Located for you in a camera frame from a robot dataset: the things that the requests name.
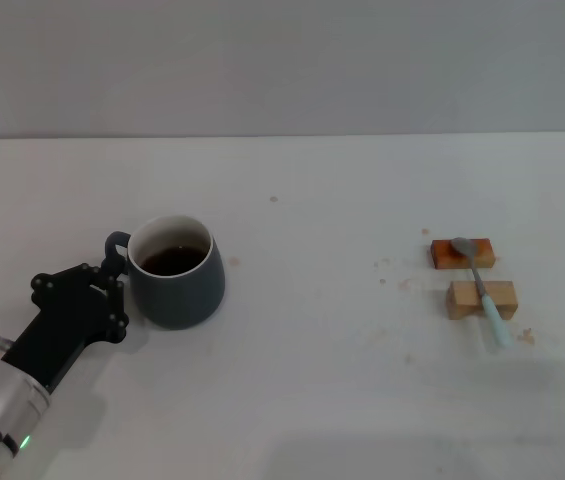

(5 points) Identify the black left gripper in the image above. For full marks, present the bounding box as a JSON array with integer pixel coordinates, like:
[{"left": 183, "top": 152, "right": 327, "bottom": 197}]
[{"left": 0, "top": 244, "right": 131, "bottom": 395}]

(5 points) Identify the dark grey ceramic cup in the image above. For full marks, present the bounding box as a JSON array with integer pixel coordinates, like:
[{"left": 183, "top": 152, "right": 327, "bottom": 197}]
[{"left": 105, "top": 215, "right": 226, "bottom": 330}]

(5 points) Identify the spoon with light blue handle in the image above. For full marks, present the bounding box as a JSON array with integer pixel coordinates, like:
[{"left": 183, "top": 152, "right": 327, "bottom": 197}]
[{"left": 450, "top": 236, "right": 514, "bottom": 350}]

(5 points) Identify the dark brown coffee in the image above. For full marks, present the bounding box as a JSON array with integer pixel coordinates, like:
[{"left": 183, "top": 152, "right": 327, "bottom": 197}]
[{"left": 139, "top": 244, "right": 211, "bottom": 277}]

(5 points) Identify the pale notched wooden block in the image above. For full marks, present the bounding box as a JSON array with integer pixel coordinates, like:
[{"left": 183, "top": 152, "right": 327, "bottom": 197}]
[{"left": 444, "top": 280, "right": 519, "bottom": 321}]

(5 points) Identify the orange stained wooden block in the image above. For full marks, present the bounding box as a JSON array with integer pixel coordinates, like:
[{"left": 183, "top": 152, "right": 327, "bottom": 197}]
[{"left": 430, "top": 237, "right": 496, "bottom": 271}]

